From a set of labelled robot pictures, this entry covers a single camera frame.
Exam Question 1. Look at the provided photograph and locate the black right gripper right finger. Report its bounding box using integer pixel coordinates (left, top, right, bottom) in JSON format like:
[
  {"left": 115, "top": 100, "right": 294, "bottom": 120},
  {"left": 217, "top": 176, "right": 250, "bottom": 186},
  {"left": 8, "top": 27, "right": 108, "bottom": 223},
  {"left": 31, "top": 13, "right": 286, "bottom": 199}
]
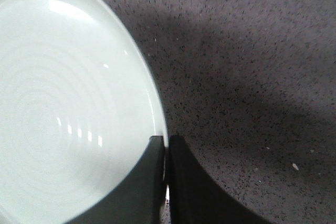
[{"left": 167, "top": 135, "right": 270, "bottom": 223}]

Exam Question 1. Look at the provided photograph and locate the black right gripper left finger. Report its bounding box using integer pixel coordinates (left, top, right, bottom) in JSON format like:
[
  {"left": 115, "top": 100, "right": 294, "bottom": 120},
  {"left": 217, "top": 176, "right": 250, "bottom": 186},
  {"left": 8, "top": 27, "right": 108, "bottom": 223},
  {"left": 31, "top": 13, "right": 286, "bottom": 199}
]
[{"left": 69, "top": 136, "right": 165, "bottom": 223}]

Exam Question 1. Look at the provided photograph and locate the light green ceramic plate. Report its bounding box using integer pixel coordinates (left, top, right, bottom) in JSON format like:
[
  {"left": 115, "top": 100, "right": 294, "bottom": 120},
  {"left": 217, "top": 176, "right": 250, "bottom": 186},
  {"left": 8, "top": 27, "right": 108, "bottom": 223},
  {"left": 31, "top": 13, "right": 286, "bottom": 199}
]
[{"left": 1, "top": 0, "right": 167, "bottom": 223}]

